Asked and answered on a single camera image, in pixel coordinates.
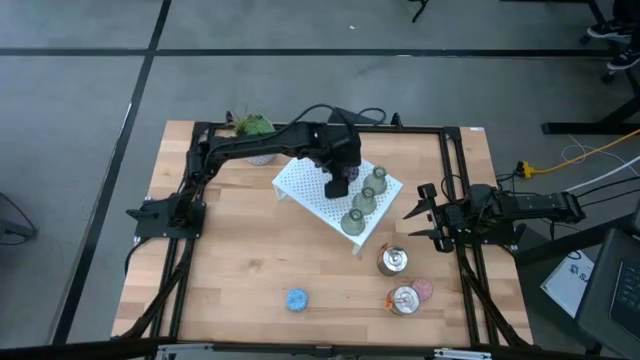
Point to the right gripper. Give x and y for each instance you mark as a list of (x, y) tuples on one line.
[(444, 225)]

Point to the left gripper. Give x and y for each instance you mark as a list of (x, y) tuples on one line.
[(340, 147)]

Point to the silver tin candle can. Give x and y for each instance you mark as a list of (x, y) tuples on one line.
[(392, 261), (404, 300)]

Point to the pink patterned round tin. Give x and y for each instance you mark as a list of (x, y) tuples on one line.
[(424, 289)]

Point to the blue patterned round tin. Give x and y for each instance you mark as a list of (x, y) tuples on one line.
[(297, 300)]

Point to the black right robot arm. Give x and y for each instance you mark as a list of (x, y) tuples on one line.
[(530, 205)]

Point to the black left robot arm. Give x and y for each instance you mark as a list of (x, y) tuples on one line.
[(260, 142)]

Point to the black box behind table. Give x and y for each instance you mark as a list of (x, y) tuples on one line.
[(350, 115)]

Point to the white perforated shelf riser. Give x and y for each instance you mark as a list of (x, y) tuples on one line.
[(300, 185)]

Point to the potted green succulent plant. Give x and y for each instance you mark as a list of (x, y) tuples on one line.
[(255, 125)]

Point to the black desk bar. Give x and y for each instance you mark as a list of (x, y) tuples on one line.
[(575, 242)]

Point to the white printed paper sheet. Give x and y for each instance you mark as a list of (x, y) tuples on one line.
[(567, 287)]

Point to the black stand leg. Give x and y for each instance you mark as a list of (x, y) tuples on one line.
[(420, 10)]

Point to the black laptop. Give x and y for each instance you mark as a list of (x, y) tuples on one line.
[(600, 300)]

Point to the black chair caster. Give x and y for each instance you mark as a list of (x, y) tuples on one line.
[(585, 39), (607, 78)]

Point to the person's foot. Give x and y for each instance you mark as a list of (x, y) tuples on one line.
[(607, 30), (625, 60)]

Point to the black aluminium crossbeam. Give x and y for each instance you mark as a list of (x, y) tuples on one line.
[(75, 350)]

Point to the dark chair base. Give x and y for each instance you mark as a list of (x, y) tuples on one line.
[(15, 231)]

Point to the black aluminium table frame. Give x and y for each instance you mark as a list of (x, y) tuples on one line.
[(425, 129)]

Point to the silver metal bracket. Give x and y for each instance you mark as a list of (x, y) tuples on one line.
[(185, 350), (462, 354)]

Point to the small black table camera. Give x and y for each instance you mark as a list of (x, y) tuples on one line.
[(323, 351)]

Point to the black desk leg frame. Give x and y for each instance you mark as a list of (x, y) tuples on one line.
[(575, 128)]

